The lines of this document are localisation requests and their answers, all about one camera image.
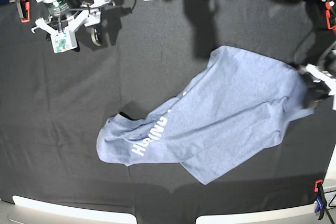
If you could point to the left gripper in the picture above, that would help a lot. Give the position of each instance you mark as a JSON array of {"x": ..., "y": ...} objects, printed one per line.
[{"x": 320, "y": 85}]

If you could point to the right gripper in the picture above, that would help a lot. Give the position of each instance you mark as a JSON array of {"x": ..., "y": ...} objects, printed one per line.
[{"x": 94, "y": 19}]

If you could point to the light blue t-shirt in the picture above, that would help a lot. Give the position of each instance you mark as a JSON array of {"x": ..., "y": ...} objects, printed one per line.
[{"x": 239, "y": 105}]

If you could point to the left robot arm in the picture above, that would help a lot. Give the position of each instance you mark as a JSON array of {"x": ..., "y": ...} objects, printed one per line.
[{"x": 325, "y": 61}]

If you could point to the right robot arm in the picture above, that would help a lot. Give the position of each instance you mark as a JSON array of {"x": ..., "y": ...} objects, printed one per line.
[{"x": 66, "y": 17}]

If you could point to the black table cloth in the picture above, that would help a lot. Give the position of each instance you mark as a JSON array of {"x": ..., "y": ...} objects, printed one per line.
[{"x": 54, "y": 105}]

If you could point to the red clamp top left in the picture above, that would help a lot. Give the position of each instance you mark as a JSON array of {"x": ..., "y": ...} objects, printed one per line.
[{"x": 23, "y": 7}]

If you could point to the red clamp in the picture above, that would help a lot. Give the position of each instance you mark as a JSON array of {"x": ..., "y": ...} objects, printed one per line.
[
  {"x": 23, "y": 7},
  {"x": 330, "y": 14}
]

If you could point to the red clamp top right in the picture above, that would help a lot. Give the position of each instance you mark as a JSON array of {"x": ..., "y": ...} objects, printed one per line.
[{"x": 330, "y": 14}]

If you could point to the clamp bottom right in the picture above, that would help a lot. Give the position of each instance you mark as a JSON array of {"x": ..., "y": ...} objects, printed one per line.
[{"x": 320, "y": 199}]

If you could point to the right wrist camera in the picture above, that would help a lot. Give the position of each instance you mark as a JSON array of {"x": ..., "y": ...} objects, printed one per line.
[{"x": 63, "y": 42}]

